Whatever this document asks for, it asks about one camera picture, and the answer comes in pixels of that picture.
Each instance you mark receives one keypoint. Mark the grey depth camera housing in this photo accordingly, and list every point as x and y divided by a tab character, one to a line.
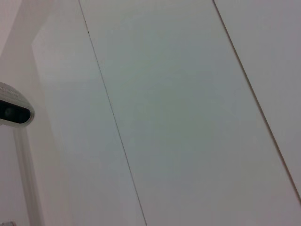
11	110

